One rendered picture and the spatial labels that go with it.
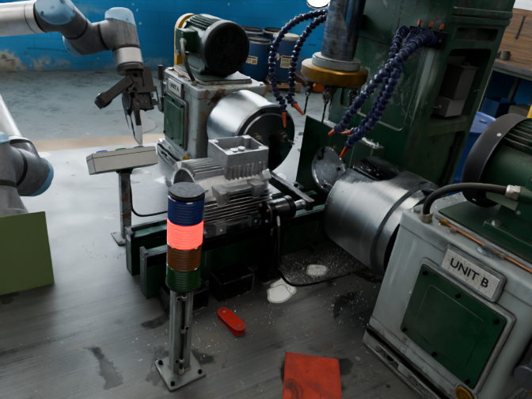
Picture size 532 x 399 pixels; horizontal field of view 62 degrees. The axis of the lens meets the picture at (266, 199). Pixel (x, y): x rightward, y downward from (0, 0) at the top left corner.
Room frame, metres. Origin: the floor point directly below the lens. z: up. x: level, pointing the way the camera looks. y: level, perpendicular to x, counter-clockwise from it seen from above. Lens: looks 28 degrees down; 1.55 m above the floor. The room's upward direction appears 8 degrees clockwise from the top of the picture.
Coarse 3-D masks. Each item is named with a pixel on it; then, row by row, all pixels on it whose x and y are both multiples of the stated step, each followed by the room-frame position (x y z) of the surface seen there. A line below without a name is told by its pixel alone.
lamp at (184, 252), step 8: (168, 248) 0.62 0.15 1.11; (176, 248) 0.61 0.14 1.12; (200, 248) 0.63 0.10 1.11; (168, 256) 0.61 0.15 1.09; (176, 256) 0.60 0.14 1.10; (184, 256) 0.60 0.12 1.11; (192, 256) 0.61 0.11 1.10; (200, 256) 0.63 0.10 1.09; (168, 264) 0.61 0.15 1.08; (176, 264) 0.60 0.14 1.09; (184, 264) 0.60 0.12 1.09; (192, 264) 0.61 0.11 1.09
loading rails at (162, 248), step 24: (312, 192) 1.29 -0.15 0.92; (312, 216) 1.14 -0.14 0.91; (144, 240) 0.92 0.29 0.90; (216, 240) 0.94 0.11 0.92; (240, 240) 0.98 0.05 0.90; (288, 240) 1.09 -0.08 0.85; (312, 240) 1.15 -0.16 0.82; (144, 264) 0.83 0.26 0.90; (216, 264) 0.94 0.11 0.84; (144, 288) 0.83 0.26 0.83
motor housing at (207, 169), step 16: (192, 160) 1.00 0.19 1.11; (208, 160) 1.01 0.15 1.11; (176, 176) 1.02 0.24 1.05; (192, 176) 0.94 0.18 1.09; (208, 176) 0.96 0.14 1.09; (256, 176) 1.02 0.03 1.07; (208, 192) 0.93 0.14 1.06; (240, 192) 0.96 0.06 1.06; (208, 208) 0.90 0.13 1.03; (224, 208) 0.92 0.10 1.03; (240, 208) 0.95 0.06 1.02; (256, 208) 0.99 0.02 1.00; (208, 224) 0.90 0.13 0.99
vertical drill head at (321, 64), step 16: (336, 0) 1.19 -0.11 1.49; (352, 0) 1.18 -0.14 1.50; (336, 16) 1.19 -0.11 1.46; (352, 16) 1.19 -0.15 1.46; (336, 32) 1.19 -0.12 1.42; (352, 32) 1.19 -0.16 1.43; (336, 48) 1.18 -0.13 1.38; (352, 48) 1.20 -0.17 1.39; (304, 64) 1.20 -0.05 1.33; (320, 64) 1.18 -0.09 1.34; (336, 64) 1.16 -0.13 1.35; (352, 64) 1.17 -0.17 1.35; (320, 80) 1.15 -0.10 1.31; (336, 80) 1.14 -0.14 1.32; (352, 80) 1.15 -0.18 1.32; (352, 96) 1.22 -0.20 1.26; (304, 112) 1.23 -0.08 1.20
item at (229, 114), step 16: (224, 96) 1.49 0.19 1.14; (240, 96) 1.44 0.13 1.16; (256, 96) 1.45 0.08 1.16; (224, 112) 1.39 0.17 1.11; (240, 112) 1.35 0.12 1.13; (256, 112) 1.34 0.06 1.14; (272, 112) 1.38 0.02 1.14; (288, 112) 1.42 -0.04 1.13; (208, 128) 1.42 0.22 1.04; (224, 128) 1.35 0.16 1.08; (240, 128) 1.30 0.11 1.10; (256, 128) 1.34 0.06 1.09; (272, 128) 1.38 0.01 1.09; (288, 128) 1.42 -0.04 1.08; (272, 144) 1.38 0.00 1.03; (288, 144) 1.43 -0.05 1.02; (272, 160) 1.38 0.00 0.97
